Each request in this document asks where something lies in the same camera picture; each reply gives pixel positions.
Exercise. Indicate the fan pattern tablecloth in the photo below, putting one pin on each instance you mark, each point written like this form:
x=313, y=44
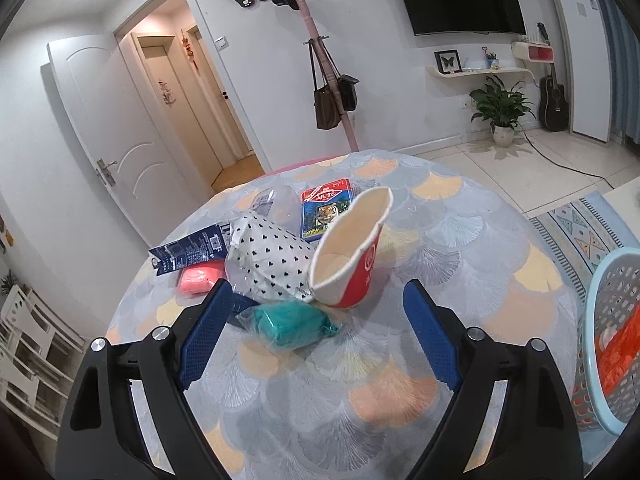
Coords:
x=400, y=210

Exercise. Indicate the green packet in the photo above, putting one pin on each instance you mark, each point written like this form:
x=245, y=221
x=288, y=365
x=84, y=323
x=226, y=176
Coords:
x=285, y=325

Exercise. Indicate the cream hallway door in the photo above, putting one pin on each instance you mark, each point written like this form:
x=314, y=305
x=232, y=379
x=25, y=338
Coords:
x=225, y=85
x=185, y=125

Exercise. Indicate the white and red wall box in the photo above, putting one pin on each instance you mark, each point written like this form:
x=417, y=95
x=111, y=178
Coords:
x=540, y=53

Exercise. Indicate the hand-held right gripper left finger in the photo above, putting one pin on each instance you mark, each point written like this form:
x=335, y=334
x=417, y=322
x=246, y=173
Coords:
x=200, y=340

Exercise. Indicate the framed butterfly picture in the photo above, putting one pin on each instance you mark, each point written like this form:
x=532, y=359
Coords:
x=446, y=61

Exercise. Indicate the light blue plastic basket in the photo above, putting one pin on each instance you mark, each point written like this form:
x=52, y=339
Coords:
x=620, y=280

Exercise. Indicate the white slatted rack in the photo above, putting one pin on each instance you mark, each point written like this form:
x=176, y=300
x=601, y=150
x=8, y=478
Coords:
x=30, y=340

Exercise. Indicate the white wall switch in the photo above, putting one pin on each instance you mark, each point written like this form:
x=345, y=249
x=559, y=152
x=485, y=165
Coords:
x=221, y=42

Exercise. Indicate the black guitar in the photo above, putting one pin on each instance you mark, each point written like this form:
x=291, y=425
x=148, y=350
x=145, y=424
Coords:
x=554, y=102

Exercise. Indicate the red and blue tiger box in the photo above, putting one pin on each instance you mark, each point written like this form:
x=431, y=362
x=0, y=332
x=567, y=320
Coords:
x=320, y=210

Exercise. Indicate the clear plastic bag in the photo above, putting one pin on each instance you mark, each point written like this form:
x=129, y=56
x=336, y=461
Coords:
x=282, y=205

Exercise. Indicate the dark blue carton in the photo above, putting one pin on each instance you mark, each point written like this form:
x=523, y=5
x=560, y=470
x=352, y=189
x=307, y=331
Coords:
x=190, y=250

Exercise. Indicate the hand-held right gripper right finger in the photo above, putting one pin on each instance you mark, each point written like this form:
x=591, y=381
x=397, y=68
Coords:
x=435, y=340

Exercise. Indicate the white polka dot bag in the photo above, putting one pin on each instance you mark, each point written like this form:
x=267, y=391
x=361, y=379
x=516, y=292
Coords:
x=270, y=260

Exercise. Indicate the potted green plant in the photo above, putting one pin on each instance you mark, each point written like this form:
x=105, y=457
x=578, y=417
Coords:
x=500, y=105

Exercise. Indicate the white standing air conditioner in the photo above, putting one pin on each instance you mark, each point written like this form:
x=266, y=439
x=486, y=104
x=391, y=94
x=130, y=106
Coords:
x=585, y=60

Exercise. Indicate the brown shoulder bag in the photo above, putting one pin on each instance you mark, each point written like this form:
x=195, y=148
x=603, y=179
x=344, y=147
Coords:
x=327, y=110

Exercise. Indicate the orange plastic bag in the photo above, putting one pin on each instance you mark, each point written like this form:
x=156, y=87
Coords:
x=625, y=360

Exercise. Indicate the white open door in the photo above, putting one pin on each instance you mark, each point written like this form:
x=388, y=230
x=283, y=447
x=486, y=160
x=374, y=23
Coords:
x=125, y=135

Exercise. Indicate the pink packet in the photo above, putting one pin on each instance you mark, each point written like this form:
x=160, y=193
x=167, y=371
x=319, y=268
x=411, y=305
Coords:
x=200, y=277

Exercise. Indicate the red hanging ornament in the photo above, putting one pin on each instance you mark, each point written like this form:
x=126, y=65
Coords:
x=189, y=52

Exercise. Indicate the red and beige paper cup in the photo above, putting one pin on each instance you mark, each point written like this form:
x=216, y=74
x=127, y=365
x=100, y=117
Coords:
x=360, y=270

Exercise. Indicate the pink coat rack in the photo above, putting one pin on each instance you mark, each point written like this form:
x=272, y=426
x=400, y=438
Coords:
x=330, y=75

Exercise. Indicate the white coffee table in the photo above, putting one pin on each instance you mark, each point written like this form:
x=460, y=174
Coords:
x=627, y=195

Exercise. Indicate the white curved wall shelf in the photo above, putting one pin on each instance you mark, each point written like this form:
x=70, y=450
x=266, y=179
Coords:
x=480, y=71

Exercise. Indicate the black shoulder bag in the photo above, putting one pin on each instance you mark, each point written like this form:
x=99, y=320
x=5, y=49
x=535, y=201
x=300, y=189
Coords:
x=348, y=92

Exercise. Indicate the blue curtain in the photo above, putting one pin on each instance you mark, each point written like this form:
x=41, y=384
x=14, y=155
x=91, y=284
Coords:
x=625, y=85

